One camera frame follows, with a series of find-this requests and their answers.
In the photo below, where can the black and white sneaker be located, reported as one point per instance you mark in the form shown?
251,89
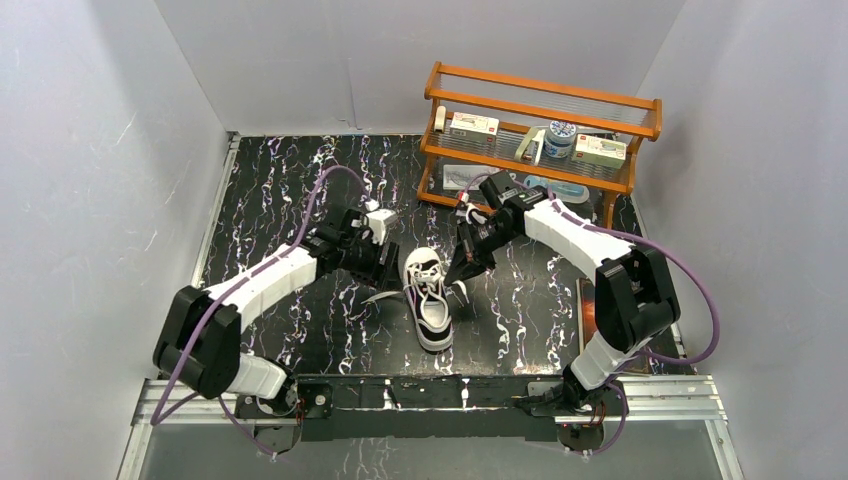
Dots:
433,322

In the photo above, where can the clear packaged item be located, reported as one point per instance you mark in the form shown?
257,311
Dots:
457,177

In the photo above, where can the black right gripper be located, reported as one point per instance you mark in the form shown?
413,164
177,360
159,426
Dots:
462,268

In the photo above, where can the black metal base frame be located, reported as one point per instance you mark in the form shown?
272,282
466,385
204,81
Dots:
335,407

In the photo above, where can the white box right shelf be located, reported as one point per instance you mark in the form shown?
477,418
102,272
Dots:
600,151

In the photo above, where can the blue patterned round tin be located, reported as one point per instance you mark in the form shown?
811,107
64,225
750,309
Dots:
559,139

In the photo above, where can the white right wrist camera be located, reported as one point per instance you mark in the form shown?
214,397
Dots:
469,212

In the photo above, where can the white box left shelf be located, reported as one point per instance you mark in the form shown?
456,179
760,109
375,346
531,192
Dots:
473,127

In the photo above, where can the white shoelace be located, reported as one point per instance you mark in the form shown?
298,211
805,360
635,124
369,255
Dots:
426,279

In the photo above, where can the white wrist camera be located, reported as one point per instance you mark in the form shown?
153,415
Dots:
379,220
469,212

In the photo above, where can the blue packaged tool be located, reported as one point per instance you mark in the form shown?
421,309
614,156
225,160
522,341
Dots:
565,191

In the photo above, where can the dark orange book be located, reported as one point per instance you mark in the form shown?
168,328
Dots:
585,296

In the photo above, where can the small white tape roll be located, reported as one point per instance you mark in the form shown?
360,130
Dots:
439,119

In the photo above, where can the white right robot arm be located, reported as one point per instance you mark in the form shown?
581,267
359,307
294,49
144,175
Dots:
635,296

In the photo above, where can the orange wooden shelf rack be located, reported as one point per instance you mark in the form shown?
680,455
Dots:
521,103

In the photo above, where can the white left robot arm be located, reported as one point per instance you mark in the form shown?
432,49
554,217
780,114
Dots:
200,342

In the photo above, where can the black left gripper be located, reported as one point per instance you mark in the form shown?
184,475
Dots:
383,266

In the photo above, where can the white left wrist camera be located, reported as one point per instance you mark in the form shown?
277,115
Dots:
379,220

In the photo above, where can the white box shelf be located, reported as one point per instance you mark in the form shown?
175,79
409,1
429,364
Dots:
473,127
600,151

